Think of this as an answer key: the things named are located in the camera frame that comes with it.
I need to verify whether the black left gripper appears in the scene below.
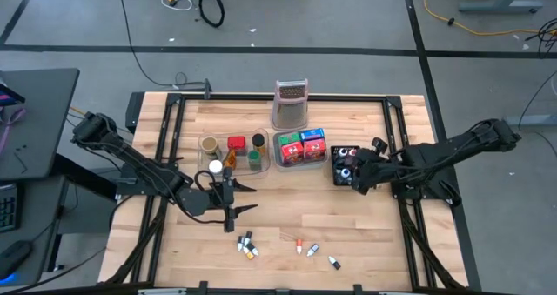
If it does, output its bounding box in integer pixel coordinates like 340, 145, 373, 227
211, 167, 258, 234

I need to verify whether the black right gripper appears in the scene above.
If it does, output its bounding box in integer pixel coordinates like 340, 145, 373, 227
350, 137, 393, 196

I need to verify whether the clear plastic bin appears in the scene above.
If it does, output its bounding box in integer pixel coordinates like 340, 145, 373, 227
197, 128, 272, 179

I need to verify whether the taco seasoning packet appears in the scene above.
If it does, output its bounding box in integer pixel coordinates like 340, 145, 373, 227
222, 149, 238, 171

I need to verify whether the oregano glass spice jar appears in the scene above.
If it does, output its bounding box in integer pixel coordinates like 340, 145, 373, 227
246, 149, 264, 171

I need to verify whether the orange spice bottle black lid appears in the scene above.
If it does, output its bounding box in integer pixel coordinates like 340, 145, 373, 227
251, 132, 267, 155

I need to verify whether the red Froot Loops box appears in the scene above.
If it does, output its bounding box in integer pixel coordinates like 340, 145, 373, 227
302, 137, 327, 163
280, 141, 305, 165

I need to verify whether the blue Rice Krispies box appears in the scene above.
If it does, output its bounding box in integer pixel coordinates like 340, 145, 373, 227
299, 127, 325, 142

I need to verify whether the green Apple Jacks box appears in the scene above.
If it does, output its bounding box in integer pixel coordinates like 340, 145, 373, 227
278, 131, 301, 146

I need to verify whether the black bottle tray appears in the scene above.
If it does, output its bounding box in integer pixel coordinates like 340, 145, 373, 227
330, 144, 365, 186

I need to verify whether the grey plastic bin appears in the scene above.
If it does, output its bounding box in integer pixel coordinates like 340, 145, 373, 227
272, 129, 330, 172

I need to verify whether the pink steel box grater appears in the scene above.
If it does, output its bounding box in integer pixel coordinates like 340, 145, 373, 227
270, 77, 311, 132

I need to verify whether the grey desk foot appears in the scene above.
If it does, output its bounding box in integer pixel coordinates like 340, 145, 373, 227
504, 113, 557, 128

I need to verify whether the black desk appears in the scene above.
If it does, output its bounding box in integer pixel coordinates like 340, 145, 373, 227
0, 67, 81, 182

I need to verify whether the black keyboard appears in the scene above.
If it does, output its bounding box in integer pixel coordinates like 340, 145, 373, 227
0, 182, 19, 234

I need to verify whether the black computer mouse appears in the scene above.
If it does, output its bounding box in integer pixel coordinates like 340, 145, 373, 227
0, 239, 33, 281

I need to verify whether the laptop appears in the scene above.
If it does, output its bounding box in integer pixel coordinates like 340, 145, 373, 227
0, 77, 26, 108

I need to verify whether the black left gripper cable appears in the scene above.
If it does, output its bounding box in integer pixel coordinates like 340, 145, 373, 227
176, 168, 228, 225

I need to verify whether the black table frame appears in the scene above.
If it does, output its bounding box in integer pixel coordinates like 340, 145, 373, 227
102, 91, 469, 292

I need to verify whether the black side bracket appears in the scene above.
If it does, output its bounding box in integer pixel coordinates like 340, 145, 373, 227
124, 91, 146, 134

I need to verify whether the yellow extension cable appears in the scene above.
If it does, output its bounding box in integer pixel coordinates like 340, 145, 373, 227
423, 0, 543, 37

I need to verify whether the black coiled cable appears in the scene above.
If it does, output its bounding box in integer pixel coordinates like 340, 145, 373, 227
198, 0, 226, 29

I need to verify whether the black floor cable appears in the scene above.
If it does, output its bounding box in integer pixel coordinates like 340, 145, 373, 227
117, 0, 206, 90

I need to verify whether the black cable bundle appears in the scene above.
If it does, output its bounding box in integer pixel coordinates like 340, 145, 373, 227
524, 17, 557, 59

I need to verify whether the purple strap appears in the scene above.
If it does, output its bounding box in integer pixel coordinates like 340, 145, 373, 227
0, 106, 28, 155

